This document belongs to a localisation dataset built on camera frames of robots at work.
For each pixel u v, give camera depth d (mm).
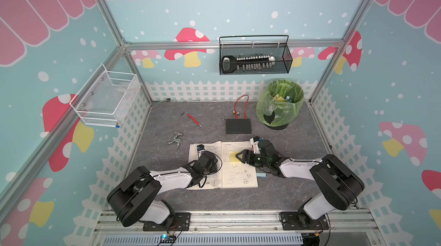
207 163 701
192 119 1126
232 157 914
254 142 847
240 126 1060
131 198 428
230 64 898
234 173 871
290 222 739
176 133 1026
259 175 872
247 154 810
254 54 934
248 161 793
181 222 743
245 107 1126
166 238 727
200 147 828
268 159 712
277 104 877
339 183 455
